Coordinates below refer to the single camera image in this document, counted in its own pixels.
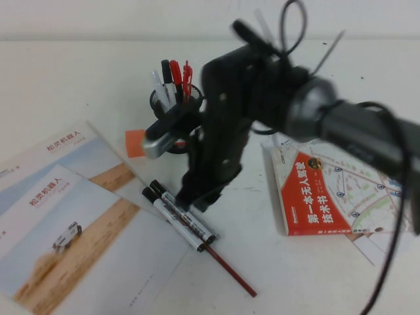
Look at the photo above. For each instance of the white paper sheet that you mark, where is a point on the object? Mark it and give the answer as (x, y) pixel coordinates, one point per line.
(367, 246)
(398, 241)

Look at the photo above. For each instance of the black capped marker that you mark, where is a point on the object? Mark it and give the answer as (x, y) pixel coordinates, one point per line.
(166, 73)

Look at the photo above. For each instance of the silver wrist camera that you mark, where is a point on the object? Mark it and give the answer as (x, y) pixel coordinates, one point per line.
(160, 144)

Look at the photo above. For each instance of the red capped marker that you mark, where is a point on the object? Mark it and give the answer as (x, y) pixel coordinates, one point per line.
(176, 73)

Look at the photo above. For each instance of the clear white pen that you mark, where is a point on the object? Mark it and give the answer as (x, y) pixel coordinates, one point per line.
(159, 87)

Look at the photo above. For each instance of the thin zip tie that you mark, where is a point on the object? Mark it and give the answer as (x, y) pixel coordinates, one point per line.
(329, 52)
(264, 26)

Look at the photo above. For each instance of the white marker black caps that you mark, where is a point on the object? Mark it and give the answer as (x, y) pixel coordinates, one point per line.
(200, 226)
(170, 218)

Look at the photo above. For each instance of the orange foam block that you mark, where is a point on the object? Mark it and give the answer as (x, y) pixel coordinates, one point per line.
(134, 143)

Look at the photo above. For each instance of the red map cover book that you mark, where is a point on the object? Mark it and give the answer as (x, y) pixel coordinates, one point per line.
(305, 197)

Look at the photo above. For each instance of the desert robot brochure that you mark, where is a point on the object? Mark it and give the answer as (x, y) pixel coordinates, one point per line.
(65, 147)
(92, 249)

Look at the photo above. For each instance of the black mesh pen holder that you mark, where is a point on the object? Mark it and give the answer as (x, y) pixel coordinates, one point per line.
(157, 98)

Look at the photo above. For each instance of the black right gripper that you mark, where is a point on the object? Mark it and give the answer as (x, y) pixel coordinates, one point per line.
(226, 108)

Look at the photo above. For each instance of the red clip pen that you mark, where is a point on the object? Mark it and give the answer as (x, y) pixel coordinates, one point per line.
(187, 77)

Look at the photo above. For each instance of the red pencil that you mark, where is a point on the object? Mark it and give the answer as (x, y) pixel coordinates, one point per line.
(233, 274)

